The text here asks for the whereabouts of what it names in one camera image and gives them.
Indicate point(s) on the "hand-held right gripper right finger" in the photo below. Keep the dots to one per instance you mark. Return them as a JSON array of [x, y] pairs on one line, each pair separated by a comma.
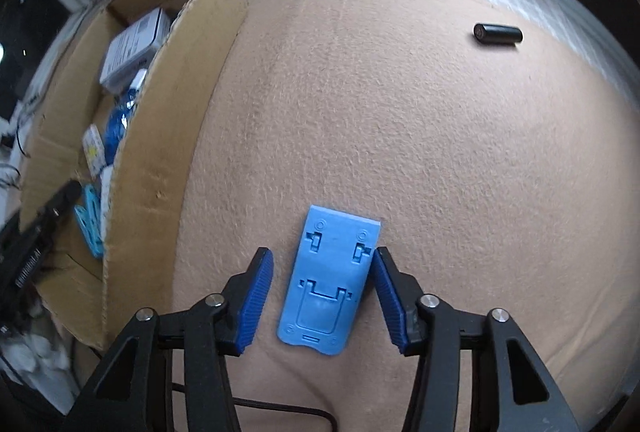
[[390, 297]]

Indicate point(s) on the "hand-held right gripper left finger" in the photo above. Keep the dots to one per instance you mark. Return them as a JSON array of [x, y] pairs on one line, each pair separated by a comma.
[[255, 297]]

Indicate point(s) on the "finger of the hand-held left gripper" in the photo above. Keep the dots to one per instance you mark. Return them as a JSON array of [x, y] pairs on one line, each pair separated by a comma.
[[65, 199]]

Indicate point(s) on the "light blue spring clip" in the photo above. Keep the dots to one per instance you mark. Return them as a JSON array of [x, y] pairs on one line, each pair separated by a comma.
[[90, 217]]

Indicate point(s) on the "blue plastic phone stand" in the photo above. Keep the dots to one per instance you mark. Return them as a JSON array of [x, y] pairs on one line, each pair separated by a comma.
[[325, 272]]

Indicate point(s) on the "blue tape roll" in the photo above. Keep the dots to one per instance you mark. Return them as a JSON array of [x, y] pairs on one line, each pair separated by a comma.
[[117, 132]]

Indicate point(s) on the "brown cardboard box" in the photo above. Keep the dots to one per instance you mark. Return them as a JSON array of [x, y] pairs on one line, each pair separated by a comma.
[[150, 137]]

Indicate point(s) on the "white rectangular box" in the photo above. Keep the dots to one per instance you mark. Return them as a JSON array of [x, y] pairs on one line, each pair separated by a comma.
[[130, 47]]

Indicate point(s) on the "brown mat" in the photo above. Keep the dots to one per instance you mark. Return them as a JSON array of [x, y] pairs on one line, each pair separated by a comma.
[[450, 162]]

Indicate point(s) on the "black cylinder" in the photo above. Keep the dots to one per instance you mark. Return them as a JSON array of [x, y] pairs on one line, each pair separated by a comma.
[[497, 33]]

